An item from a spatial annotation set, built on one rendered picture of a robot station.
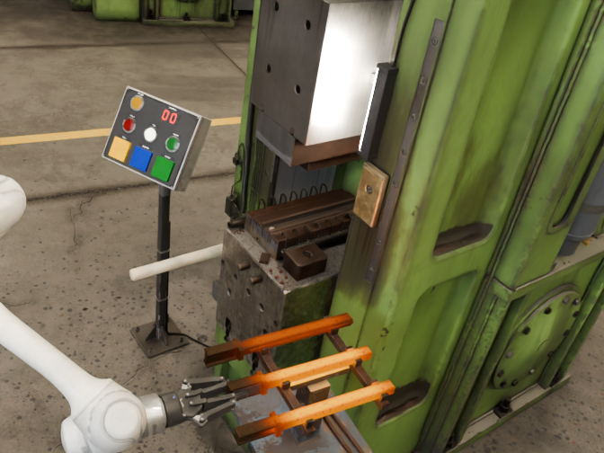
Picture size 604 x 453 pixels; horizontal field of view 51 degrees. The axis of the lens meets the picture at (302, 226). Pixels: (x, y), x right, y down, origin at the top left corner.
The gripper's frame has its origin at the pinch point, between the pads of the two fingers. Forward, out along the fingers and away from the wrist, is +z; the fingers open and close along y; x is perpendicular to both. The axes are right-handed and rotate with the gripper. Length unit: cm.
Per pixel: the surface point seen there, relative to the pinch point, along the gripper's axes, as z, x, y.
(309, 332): 22.7, 1.5, -10.4
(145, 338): 10, -100, -116
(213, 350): -4.1, 2.8, -11.1
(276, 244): 34, -3, -53
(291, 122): 33, 40, -55
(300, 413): 8.6, 1.2, 12.2
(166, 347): 17, -100, -108
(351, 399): 22.2, 1.2, 12.7
